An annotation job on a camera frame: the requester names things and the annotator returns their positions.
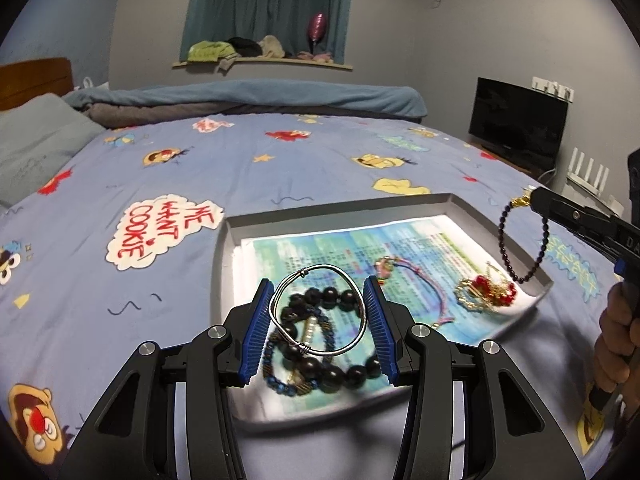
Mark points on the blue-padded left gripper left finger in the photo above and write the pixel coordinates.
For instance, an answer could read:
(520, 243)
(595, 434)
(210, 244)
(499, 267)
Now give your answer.
(224, 356)

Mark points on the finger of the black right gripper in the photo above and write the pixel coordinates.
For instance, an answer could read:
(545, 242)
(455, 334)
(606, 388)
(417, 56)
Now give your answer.
(586, 223)

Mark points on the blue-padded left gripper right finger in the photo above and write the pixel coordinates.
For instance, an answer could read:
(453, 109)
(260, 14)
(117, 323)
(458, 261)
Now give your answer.
(414, 355)

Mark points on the person's right hand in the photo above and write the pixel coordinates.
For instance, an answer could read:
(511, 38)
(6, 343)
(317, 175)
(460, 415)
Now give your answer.
(619, 338)

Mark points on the white router with antennas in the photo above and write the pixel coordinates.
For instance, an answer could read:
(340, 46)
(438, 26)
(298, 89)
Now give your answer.
(585, 184)

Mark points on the blue-green printed paper sheet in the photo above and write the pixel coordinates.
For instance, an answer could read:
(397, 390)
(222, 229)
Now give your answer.
(342, 301)

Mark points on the grey shallow cardboard box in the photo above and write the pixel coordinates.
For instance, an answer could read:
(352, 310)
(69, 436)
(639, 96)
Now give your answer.
(437, 255)

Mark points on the black monitor screen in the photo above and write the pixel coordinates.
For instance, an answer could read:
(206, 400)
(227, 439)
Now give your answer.
(523, 125)

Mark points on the Sesame Street blue bedsheet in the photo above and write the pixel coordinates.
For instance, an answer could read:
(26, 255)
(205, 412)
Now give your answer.
(118, 247)

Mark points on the teal folded blanket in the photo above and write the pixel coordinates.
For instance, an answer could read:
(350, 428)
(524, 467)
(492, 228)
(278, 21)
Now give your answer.
(146, 106)

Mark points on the grey-blue pillow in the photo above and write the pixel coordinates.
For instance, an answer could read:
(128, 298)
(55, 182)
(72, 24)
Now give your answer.
(38, 138)

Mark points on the wooden window sill shelf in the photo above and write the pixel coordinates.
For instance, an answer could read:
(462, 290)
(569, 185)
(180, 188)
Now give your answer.
(269, 61)

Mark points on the green cloth on sill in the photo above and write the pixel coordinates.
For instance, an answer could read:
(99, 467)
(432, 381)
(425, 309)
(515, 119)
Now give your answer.
(219, 53)

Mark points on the black cloth on sill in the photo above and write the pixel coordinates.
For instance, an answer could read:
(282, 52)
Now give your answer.
(246, 48)

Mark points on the beige cloth on sill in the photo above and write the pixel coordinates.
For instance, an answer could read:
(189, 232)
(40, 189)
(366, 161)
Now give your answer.
(271, 47)

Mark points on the pink balloon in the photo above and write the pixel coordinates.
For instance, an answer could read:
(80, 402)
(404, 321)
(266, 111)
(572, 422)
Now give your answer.
(316, 30)

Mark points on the wooden headboard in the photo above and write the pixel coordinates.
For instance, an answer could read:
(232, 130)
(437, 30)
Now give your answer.
(22, 81)

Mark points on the teal window curtain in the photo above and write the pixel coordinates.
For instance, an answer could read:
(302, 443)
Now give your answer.
(287, 20)

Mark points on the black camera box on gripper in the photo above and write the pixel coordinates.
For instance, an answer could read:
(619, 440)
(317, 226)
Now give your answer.
(633, 165)

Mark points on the white wall hook rack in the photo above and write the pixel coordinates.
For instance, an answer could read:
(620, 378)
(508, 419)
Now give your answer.
(553, 88)

